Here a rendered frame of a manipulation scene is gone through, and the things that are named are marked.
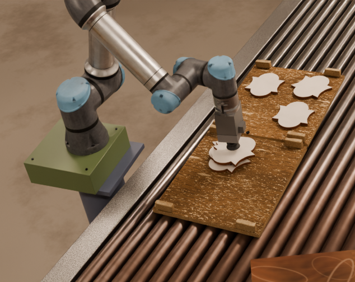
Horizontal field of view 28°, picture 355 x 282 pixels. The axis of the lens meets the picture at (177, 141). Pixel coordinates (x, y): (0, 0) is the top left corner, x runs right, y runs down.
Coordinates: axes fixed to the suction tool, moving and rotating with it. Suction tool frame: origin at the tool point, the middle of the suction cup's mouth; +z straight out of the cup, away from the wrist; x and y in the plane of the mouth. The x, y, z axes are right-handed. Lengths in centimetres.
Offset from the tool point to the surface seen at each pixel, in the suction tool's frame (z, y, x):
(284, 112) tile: 4.9, 25.5, -11.1
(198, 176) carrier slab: 6.0, -8.9, 9.8
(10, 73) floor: 100, 181, 218
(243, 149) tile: 1.6, 0.8, -3.1
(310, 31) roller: 8, 85, -10
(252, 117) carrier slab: 6.0, 23.1, -0.2
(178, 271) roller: 7.6, -46.3, 4.7
